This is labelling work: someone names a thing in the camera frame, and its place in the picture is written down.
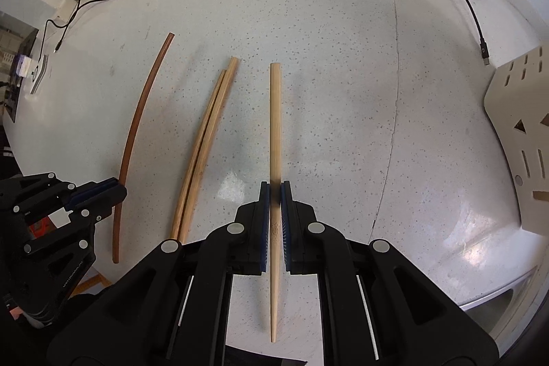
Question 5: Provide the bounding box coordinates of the stainless steel sink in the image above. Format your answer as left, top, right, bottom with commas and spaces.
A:
459, 267, 539, 345

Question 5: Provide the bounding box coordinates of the cream plastic utensil holder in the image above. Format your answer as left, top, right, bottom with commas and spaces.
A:
484, 44, 549, 236

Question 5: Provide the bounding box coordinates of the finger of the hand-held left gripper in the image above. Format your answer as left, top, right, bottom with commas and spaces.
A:
64, 177, 118, 201
71, 185, 128, 225

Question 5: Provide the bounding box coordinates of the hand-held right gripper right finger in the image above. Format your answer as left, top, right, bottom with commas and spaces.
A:
281, 181, 500, 366

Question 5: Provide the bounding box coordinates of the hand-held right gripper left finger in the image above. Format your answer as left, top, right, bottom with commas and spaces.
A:
47, 181, 271, 366

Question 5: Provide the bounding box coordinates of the dark brown chopstick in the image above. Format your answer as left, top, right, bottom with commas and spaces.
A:
112, 32, 176, 264

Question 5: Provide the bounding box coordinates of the small white square device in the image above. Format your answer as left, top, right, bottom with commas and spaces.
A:
15, 53, 49, 94

